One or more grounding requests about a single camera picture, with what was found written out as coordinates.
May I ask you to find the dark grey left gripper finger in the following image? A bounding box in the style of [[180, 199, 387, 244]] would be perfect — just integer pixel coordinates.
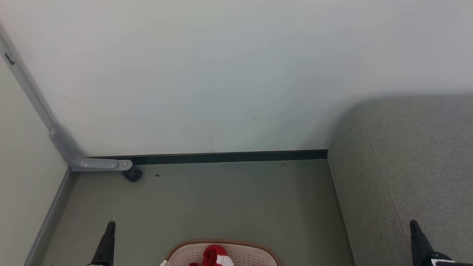
[[88, 221, 116, 266]]

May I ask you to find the red and white garment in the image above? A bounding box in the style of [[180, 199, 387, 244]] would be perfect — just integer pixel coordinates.
[[189, 245, 234, 266]]

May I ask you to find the black caster wheel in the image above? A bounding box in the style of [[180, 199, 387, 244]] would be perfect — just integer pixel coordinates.
[[122, 165, 143, 183]]

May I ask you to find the grey metal stand leg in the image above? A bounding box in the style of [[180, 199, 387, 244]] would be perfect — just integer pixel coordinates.
[[0, 23, 133, 172]]

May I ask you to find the black skirting strip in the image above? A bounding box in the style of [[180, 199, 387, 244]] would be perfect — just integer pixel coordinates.
[[88, 149, 329, 166]]

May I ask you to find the grey fabric sofa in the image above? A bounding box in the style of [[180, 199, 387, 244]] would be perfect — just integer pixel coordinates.
[[327, 95, 473, 266]]

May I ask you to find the beige perforated laundry basket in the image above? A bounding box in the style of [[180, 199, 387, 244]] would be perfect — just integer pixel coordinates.
[[160, 239, 282, 266]]

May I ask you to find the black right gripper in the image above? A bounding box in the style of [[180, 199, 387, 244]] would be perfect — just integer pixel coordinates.
[[409, 220, 460, 266]]

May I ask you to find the grey skirting strip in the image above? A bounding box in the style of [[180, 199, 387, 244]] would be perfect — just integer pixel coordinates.
[[24, 167, 79, 266]]

